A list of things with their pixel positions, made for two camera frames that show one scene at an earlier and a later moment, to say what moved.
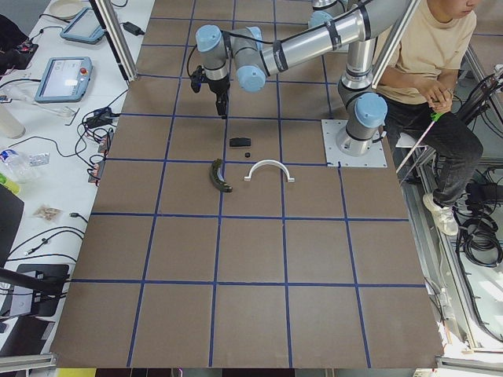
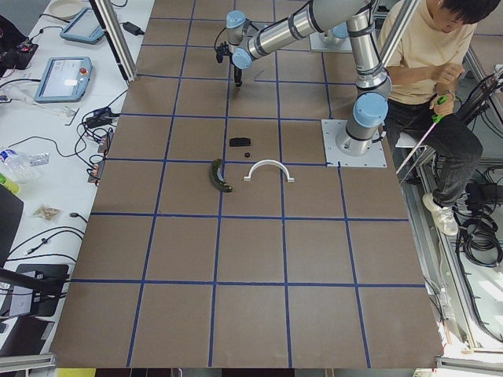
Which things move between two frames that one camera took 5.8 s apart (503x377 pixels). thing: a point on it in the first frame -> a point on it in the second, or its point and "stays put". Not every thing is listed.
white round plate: [66, 9] stays put
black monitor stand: [46, 281] stays put
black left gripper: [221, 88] -> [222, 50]
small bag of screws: [49, 213] stays put
